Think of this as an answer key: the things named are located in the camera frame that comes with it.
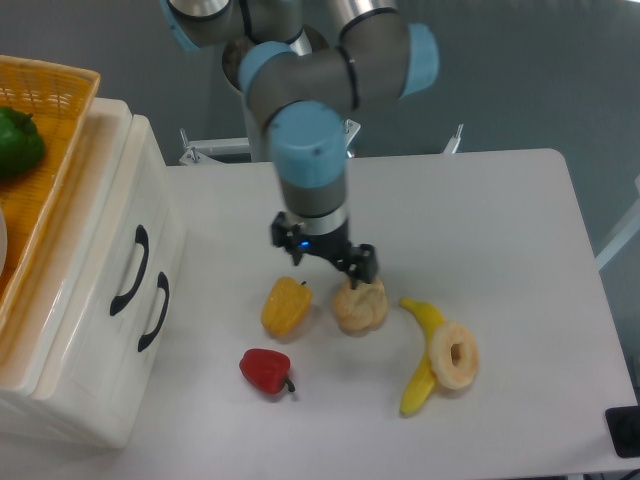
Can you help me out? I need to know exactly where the beige bagel ring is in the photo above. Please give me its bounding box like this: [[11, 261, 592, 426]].
[[429, 321, 480, 391]]

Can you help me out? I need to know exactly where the red bell pepper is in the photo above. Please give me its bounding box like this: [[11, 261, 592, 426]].
[[239, 348, 296, 395]]

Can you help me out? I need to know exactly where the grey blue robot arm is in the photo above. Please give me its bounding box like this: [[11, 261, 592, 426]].
[[161, 1, 440, 285]]

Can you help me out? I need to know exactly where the yellow bell pepper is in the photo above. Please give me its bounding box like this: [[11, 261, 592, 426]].
[[260, 277, 312, 337]]

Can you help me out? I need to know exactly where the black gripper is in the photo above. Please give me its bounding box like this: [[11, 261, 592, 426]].
[[270, 212, 378, 290]]

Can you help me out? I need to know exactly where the white plate edge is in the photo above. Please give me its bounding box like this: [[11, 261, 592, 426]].
[[0, 209, 8, 275]]

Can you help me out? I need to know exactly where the white drawer cabinet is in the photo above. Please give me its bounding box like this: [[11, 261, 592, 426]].
[[0, 97, 187, 449]]

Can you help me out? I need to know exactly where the yellow banana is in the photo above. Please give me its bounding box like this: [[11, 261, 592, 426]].
[[399, 297, 445, 417]]

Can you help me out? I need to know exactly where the green bell pepper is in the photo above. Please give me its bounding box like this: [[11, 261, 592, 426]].
[[0, 106, 46, 180]]

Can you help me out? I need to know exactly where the white frame bar right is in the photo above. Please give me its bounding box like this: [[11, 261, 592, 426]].
[[594, 172, 640, 271]]

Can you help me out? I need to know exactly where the black device at edge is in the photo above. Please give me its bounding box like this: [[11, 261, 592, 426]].
[[605, 406, 640, 458]]

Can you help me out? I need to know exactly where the orange woven basket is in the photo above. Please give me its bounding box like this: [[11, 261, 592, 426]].
[[1, 55, 100, 329]]

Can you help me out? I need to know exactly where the round knotted bread roll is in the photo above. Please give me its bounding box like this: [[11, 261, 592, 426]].
[[332, 277, 388, 334]]

